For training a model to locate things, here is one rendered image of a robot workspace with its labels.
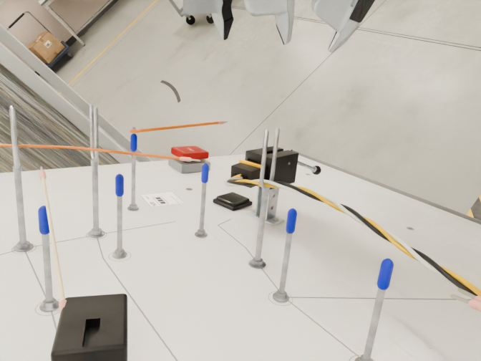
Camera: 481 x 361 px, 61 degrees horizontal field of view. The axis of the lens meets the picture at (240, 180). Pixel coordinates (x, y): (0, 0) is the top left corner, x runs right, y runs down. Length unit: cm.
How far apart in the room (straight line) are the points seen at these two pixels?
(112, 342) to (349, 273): 29
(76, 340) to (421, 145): 186
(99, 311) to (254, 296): 18
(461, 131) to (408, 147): 22
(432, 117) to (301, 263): 170
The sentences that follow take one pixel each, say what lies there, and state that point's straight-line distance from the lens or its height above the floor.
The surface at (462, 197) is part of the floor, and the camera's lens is 178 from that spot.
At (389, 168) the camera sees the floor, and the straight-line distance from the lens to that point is 196.
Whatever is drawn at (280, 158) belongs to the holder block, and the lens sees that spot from 50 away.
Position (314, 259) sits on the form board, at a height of 109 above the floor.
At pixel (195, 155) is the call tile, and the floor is 109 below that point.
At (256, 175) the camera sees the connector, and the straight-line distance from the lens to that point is 47.
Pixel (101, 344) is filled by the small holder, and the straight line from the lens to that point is 21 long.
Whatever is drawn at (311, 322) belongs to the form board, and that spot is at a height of 115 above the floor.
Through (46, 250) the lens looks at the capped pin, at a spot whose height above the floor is 131.
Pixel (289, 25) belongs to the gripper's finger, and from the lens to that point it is 42.
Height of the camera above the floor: 145
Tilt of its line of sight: 38 degrees down
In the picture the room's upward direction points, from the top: 43 degrees counter-clockwise
